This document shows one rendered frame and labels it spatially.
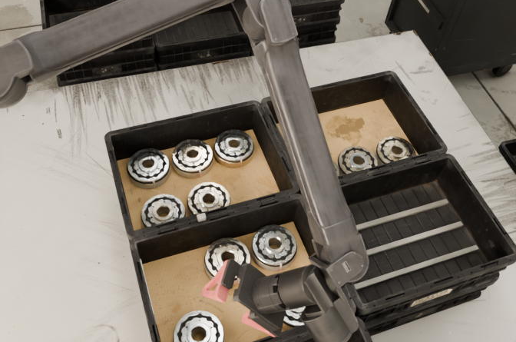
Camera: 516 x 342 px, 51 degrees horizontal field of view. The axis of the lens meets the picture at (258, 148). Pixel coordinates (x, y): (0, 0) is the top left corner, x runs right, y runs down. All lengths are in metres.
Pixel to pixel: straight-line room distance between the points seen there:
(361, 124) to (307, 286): 0.81
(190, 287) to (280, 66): 0.62
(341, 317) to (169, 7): 0.51
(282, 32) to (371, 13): 2.55
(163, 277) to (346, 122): 0.66
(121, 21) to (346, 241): 0.44
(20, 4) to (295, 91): 2.69
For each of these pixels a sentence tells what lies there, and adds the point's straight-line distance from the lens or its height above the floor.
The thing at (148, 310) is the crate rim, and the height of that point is 0.93.
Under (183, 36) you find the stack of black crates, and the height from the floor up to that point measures 0.38.
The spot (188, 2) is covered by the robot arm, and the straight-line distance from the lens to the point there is 0.78.
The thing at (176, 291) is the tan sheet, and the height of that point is 0.83.
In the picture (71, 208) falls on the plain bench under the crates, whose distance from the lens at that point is 1.53.
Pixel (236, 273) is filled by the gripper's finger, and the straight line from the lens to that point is 0.88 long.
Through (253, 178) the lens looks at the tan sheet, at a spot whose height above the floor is 0.83.
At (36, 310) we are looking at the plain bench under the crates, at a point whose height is 0.70.
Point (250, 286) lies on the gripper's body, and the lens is 0.87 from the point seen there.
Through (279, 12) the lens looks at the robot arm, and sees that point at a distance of 0.77.
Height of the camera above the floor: 1.96
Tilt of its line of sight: 52 degrees down
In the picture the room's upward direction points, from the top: 6 degrees clockwise
